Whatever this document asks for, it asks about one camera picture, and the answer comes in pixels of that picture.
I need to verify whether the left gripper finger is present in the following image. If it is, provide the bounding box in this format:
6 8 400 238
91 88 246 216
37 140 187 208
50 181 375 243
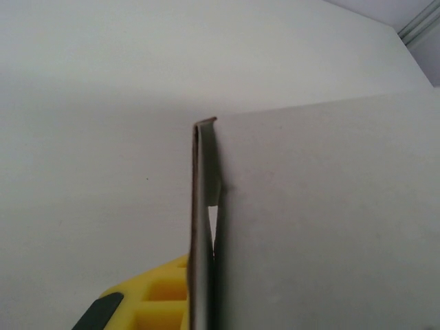
74 254 190 330

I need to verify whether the aluminium right frame post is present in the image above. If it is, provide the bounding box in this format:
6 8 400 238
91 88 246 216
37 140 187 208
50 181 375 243
398 0 440 46

